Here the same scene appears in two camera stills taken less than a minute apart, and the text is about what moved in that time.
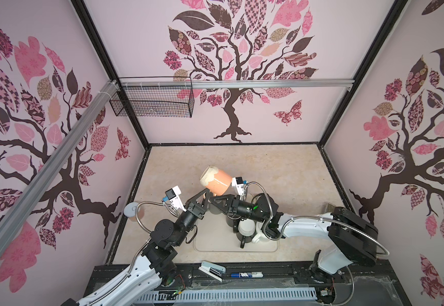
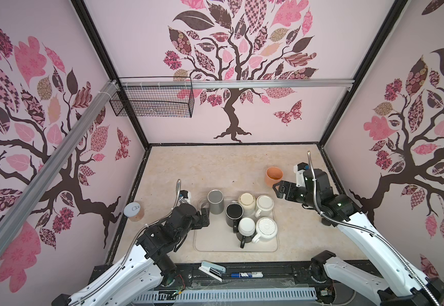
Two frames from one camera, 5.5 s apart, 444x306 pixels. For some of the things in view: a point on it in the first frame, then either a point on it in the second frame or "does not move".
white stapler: x=213 y=269 does not move
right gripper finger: x=214 y=201 → x=285 y=187
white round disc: x=129 y=211 does not move
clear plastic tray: x=214 y=234 does not move
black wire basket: x=157 y=96 does not move
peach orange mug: x=217 y=180 → x=273 y=174
